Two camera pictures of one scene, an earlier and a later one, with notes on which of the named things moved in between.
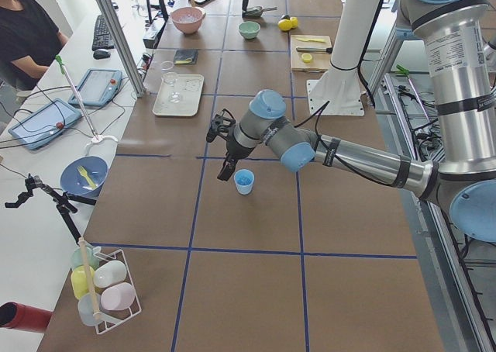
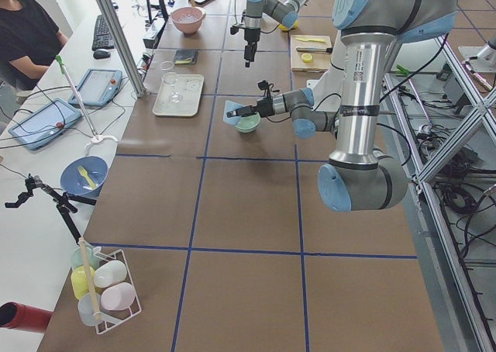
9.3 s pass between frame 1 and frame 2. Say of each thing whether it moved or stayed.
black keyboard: stayed
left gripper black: moved
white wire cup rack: stayed
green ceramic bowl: moved
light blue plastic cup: moved
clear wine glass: stayed
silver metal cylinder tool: stayed
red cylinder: stayed
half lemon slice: stayed
